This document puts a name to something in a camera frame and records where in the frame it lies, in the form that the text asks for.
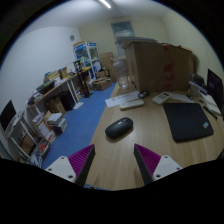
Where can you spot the small black screen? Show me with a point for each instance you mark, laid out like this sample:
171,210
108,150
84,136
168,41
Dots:
7,115

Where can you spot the black mouse pad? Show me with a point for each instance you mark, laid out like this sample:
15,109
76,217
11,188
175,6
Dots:
186,121

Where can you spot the clear glass jar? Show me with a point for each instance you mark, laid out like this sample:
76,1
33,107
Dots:
121,73

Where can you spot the small open cardboard box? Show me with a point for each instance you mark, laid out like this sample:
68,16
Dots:
101,84

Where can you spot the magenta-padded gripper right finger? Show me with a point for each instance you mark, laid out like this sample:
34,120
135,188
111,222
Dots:
166,165

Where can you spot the round wall clock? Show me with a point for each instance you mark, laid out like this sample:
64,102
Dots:
72,37

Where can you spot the ceiling tube light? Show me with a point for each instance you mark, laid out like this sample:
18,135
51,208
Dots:
105,3

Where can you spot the black computer mouse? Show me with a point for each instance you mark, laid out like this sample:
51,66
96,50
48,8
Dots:
118,128

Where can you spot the open white book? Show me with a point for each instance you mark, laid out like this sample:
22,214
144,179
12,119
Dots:
210,101

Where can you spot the cluttered wooden side desk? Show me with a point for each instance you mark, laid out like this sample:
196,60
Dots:
53,88

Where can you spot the black metal stand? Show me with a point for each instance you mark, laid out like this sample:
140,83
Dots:
85,81

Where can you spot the large cardboard box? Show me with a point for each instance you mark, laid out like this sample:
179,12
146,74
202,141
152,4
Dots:
156,66

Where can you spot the black monitor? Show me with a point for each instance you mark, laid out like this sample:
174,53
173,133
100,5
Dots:
215,86

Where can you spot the white remote with buttons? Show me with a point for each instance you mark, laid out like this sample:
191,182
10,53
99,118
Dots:
161,98

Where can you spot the black computer tower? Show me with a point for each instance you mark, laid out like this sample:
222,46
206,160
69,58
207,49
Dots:
67,100

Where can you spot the grey door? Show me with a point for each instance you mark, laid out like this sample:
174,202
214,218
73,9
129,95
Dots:
122,31

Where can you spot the stacked brown cardboard boxes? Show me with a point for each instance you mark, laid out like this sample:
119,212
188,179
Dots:
107,61

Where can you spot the slim white remote control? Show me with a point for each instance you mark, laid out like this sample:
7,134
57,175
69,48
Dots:
131,104

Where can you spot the blue and white cabinet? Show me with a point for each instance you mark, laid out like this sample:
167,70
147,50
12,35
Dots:
86,51

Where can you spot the white shelf unit with books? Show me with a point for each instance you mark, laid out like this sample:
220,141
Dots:
30,140

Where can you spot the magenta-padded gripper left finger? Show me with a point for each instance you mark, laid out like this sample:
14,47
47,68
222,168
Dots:
61,166

